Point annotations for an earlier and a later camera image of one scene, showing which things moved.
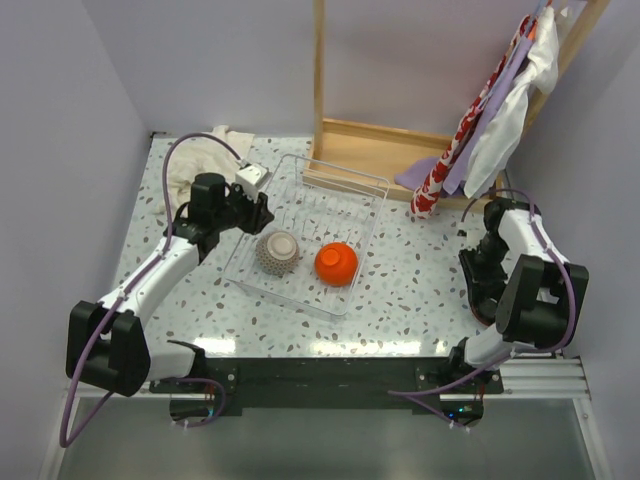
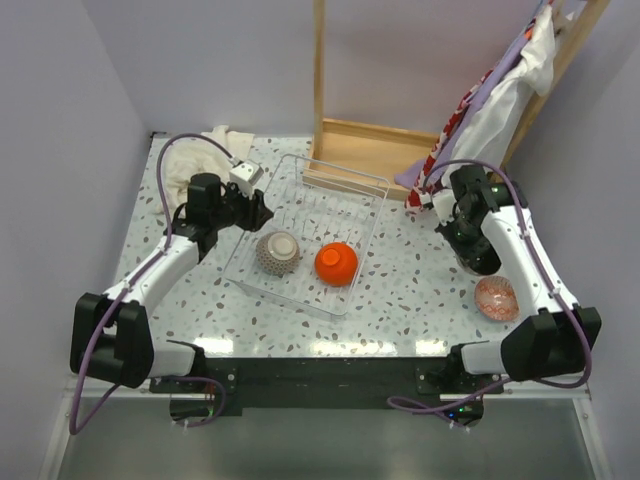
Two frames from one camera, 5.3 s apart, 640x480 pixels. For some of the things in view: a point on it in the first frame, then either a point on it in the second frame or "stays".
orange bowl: (336, 264) stays
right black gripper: (484, 284) to (467, 254)
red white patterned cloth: (426, 192) to (420, 193)
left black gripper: (251, 213) stays
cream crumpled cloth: (190, 157) stays
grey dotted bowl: (277, 253) stays
